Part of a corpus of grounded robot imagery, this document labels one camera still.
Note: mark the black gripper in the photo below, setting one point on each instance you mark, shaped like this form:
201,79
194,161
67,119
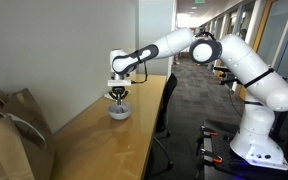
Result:
118,90

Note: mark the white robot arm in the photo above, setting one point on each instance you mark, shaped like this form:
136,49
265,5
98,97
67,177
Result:
267,91

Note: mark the white ceramic bowl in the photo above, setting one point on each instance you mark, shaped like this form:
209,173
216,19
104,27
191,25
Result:
120,112

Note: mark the black office chair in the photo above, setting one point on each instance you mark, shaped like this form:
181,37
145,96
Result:
162,125

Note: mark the brown paper bag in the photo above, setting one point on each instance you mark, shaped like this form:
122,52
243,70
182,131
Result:
27,148

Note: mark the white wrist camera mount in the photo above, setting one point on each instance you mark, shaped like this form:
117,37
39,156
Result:
118,83

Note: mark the orange handled clamp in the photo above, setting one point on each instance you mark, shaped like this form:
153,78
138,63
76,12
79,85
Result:
207,132
211,157

